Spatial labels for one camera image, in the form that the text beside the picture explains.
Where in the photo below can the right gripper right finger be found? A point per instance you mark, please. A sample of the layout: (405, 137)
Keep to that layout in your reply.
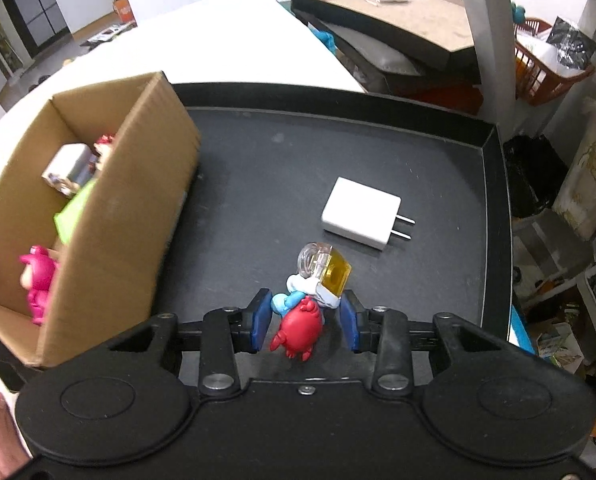
(354, 322)

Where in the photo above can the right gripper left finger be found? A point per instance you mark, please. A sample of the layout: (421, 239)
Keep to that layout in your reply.
(255, 322)

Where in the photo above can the red blue figurine with bottle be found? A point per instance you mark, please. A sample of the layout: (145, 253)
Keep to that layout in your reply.
(307, 309)

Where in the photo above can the brown cardboard box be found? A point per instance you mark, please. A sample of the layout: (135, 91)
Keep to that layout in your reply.
(108, 270)

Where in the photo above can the white power adapter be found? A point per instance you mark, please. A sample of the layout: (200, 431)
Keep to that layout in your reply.
(363, 214)

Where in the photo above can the green plastic house toy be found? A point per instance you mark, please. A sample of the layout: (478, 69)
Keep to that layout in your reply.
(67, 219)

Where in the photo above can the pink figurine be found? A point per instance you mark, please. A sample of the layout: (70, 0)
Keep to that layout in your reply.
(36, 279)

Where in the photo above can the beige cube face toy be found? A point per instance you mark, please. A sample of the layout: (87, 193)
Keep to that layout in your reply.
(71, 168)

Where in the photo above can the white table cloth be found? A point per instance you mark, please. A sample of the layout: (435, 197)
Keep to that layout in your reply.
(216, 41)

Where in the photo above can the orange basket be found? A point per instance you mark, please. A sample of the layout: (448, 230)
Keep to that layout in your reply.
(540, 77)

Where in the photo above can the orange box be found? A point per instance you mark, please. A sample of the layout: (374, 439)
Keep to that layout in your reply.
(124, 11)

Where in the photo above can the grey shelf post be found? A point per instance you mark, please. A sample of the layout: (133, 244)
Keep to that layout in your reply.
(492, 31)

